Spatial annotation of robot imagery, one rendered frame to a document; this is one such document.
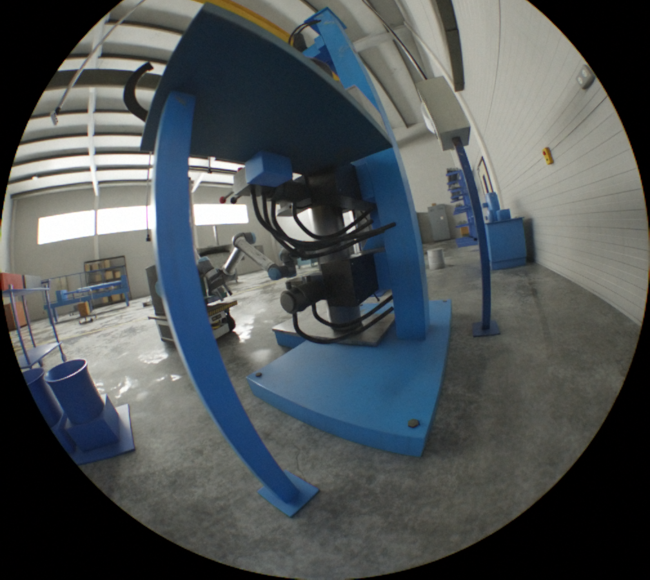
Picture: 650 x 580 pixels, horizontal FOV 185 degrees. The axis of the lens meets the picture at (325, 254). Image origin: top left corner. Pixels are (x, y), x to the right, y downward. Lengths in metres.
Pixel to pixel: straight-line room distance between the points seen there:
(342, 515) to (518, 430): 0.58
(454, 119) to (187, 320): 1.35
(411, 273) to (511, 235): 2.19
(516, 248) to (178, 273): 3.08
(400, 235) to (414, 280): 0.22
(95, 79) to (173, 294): 6.50
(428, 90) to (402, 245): 0.97
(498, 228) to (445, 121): 1.94
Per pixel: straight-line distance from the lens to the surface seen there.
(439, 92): 1.39
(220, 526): 0.78
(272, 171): 0.67
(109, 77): 6.57
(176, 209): 0.33
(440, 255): 3.57
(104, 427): 1.21
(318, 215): 1.19
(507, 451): 0.80
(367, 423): 0.70
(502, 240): 2.96
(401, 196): 0.99
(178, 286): 0.32
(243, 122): 0.56
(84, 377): 1.20
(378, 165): 1.06
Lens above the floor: 0.66
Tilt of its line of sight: 1 degrees down
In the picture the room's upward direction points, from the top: 11 degrees counter-clockwise
